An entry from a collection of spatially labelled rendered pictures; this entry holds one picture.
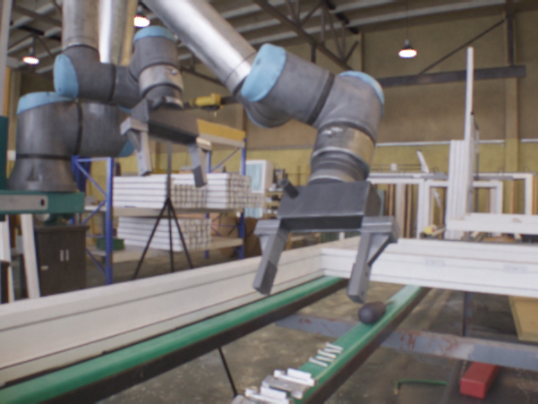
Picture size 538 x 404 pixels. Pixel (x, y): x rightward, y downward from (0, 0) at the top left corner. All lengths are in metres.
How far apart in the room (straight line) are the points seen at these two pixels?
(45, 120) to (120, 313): 0.72
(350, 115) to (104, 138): 0.81
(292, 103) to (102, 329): 0.42
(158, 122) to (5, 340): 0.46
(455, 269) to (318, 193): 0.60
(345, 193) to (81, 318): 0.38
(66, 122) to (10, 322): 0.78
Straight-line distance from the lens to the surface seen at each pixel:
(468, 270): 1.09
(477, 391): 1.18
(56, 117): 1.23
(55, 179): 1.21
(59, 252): 4.47
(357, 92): 0.65
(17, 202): 1.16
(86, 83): 0.98
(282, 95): 0.62
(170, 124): 0.83
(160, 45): 0.93
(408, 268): 1.11
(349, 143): 0.58
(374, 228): 0.51
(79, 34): 1.04
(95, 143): 1.26
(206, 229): 5.54
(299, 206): 0.56
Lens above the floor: 1.07
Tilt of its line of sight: 1 degrees down
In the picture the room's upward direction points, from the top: 1 degrees clockwise
